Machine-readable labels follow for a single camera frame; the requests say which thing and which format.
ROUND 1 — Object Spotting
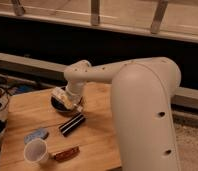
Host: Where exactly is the metal railing post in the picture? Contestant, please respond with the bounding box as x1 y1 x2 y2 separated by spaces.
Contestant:
91 0 100 26
150 0 168 34
11 0 25 16

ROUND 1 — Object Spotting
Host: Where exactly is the left metal railing post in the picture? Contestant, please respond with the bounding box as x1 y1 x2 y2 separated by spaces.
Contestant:
11 0 25 16

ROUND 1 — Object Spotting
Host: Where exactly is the white paper cup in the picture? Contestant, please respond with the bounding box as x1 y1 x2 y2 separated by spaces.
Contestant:
23 138 49 164

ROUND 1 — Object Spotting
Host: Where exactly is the wooden table board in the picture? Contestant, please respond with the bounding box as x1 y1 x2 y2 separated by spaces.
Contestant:
0 83 121 171

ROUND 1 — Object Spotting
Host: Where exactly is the brown snack bar wrapper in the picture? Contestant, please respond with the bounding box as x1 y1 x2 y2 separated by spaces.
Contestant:
53 146 80 162

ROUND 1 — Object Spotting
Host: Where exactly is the blue sponge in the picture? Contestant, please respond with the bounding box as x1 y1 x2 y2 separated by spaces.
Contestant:
24 128 49 144

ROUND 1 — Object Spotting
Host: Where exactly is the right metal railing post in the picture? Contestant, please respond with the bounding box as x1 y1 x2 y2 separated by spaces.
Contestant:
150 0 168 34

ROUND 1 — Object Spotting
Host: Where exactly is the black rectangular box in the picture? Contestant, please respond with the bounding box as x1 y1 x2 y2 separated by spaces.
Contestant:
59 113 86 136

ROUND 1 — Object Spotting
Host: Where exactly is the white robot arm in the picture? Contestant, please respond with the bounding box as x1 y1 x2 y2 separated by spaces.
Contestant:
64 57 181 171

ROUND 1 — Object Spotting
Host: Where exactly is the middle metal railing post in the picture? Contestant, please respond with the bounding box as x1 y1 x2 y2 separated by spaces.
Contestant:
91 0 100 26

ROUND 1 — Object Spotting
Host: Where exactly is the black ceramic bowl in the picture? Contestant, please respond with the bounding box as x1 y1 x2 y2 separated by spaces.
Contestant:
51 87 83 115

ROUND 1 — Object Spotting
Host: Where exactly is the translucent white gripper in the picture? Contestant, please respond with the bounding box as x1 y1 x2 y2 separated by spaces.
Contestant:
66 82 85 104

